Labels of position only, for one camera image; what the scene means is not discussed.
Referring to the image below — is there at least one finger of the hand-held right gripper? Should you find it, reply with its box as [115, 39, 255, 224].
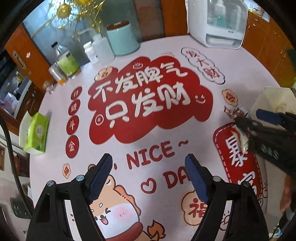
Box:
[256, 109, 296, 131]
[235, 115, 264, 140]

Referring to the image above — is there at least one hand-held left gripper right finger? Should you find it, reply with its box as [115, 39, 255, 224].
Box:
[184, 153, 270, 241]

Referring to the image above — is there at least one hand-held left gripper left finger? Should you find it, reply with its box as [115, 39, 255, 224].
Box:
[26, 153, 116, 241]

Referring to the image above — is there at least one dark red snack packet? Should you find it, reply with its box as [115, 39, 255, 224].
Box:
[223, 104, 252, 151]

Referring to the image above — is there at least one white plastic storage bin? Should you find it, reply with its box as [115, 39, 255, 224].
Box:
[251, 86, 296, 116]

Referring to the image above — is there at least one person's right hand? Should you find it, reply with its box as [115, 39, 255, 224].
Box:
[280, 174, 294, 212]

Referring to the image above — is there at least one printed pink tablecloth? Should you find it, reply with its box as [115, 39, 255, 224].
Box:
[29, 35, 281, 241]

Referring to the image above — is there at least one wooden cabinet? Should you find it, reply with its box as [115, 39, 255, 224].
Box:
[243, 11, 294, 79]

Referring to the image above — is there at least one green tissue pack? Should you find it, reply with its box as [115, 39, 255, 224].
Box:
[19, 111, 50, 155]

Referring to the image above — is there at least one small clear glass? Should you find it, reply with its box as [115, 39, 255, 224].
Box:
[44, 80, 57, 94]

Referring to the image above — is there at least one white bottle teal label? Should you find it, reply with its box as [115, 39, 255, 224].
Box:
[214, 0, 228, 26]

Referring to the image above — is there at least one white countertop appliance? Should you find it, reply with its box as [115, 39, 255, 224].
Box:
[185, 0, 248, 50]

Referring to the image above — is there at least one glass jar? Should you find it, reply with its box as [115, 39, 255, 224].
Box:
[48, 64, 68, 86]

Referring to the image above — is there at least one clear bottle green label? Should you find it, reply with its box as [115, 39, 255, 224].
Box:
[51, 42, 81, 79]

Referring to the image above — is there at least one white pill bottle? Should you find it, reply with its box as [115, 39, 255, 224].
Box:
[83, 41, 100, 64]

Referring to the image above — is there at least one white squeeze bottle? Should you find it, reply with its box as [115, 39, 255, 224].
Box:
[77, 28, 115, 62]

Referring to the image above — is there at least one wooden door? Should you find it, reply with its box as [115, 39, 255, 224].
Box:
[159, 0, 190, 37]

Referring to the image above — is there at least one mint canister brown lid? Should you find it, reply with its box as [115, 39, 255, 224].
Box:
[106, 21, 141, 56]

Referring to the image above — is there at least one gold flower ornament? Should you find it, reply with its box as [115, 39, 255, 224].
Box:
[30, 0, 107, 40]

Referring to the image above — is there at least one black cable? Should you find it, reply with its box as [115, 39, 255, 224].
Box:
[0, 116, 31, 218]

